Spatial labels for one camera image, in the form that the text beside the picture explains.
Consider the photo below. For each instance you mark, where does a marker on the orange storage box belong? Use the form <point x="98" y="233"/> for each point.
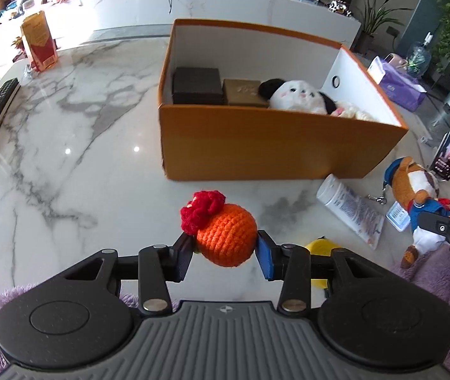
<point x="268" y="146"/>

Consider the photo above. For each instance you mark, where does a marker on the purple tissue pack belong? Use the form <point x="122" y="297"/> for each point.
<point x="401" y="85"/>

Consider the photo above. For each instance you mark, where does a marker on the purple fuzzy blanket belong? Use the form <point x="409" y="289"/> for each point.
<point x="438" y="281"/>

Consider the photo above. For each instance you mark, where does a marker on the brown cardboard box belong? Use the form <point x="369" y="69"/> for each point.
<point x="244" y="92"/>

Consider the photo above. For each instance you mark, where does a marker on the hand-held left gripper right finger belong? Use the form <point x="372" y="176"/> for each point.
<point x="267" y="259"/>

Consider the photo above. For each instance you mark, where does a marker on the brown plush dog blue outfit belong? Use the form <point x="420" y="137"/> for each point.
<point x="407" y="182"/>

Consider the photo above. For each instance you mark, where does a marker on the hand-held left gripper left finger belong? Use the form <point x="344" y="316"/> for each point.
<point x="184" y="259"/>

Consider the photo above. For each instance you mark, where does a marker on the potted long-leaf plant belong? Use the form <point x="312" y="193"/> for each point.
<point x="375" y="16"/>

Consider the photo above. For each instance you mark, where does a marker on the white panda plush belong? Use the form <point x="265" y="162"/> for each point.
<point x="296" y="97"/>

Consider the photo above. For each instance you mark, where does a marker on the orange crochet ball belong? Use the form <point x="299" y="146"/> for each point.
<point x="227" y="233"/>

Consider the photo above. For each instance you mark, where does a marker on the white squeeze tube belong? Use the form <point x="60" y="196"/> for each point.
<point x="349" y="209"/>

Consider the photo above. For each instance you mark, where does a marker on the red yellow carton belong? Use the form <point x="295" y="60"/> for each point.
<point x="39" y="43"/>

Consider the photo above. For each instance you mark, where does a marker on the metal clasp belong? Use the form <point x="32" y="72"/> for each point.
<point x="377" y="199"/>

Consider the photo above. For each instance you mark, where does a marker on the small clear wrapper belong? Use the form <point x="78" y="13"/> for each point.
<point x="29" y="72"/>

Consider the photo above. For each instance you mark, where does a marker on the clear water bottle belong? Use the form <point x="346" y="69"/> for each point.
<point x="420" y="55"/>

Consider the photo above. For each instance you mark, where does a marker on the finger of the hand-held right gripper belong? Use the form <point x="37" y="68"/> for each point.
<point x="444" y="228"/>

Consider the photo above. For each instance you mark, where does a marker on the black square box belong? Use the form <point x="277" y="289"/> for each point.
<point x="197" y="85"/>

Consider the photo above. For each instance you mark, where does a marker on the cow figurine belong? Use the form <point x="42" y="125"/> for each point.
<point x="340" y="8"/>

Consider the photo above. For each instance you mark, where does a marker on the yellow round object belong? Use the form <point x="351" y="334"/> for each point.
<point x="322" y="247"/>

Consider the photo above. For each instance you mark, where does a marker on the white hang tag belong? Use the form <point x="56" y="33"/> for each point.
<point x="399" y="215"/>

